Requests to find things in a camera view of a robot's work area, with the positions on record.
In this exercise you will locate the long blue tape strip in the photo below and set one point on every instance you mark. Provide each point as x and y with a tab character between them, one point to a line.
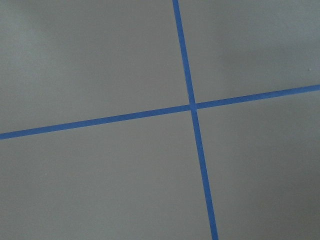
195	121

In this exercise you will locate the crossing blue tape strip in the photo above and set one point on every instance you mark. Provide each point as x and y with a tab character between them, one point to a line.
158	112

